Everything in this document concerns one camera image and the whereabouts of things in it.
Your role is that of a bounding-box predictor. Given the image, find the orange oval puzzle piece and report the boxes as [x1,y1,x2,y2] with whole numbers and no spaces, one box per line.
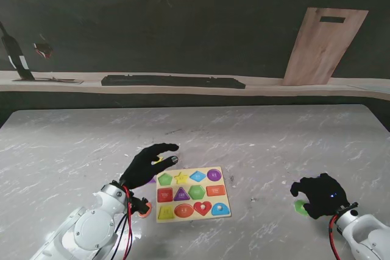
[138,202,152,219]

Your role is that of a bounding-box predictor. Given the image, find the light wooden shelf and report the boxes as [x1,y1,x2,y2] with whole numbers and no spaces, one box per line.
[0,70,390,101]

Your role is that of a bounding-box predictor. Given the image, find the black keyboard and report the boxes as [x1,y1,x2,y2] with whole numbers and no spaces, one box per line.
[101,74,246,90]

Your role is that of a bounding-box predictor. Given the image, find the wooden cutting board with slot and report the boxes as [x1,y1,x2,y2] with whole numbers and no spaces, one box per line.
[280,7,369,86]

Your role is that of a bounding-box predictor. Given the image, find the green hexagon puzzle piece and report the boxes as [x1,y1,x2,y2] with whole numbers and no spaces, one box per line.
[294,200,309,214]

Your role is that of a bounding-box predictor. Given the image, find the pale blue flat sheet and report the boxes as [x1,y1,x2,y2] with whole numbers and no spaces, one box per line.
[347,84,390,93]

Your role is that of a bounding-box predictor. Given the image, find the flat thin tray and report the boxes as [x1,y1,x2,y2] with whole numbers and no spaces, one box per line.
[12,77,83,85]

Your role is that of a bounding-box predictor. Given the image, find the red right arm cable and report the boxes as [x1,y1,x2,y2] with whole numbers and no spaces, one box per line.
[328,216,342,260]

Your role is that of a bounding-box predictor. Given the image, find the red left arm cable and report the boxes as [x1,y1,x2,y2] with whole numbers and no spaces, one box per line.
[122,184,135,260]

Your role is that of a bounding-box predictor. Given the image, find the red heart puzzle piece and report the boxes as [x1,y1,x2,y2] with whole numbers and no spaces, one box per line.
[194,201,212,217]

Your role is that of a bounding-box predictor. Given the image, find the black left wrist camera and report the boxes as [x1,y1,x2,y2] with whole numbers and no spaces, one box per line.
[130,195,151,216]

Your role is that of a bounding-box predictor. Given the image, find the red and black object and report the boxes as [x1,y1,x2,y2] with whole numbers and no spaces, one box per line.
[32,42,54,59]

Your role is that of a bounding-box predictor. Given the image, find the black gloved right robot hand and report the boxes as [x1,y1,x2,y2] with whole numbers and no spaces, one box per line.
[289,173,350,220]

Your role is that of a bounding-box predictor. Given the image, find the black bottle-shaped stand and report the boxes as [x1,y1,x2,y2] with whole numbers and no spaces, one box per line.
[0,21,35,81]

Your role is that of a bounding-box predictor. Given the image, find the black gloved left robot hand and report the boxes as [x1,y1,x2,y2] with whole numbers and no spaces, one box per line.
[119,142,180,190]

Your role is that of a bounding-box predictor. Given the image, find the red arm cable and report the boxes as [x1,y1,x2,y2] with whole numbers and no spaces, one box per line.
[328,216,342,260]
[122,184,135,260]

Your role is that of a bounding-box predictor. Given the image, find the blue semicircle puzzle piece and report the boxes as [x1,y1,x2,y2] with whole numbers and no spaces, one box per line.
[211,202,232,217]

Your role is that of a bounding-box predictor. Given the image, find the wooden shape puzzle board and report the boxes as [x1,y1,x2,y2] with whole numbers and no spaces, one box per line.
[155,166,233,223]

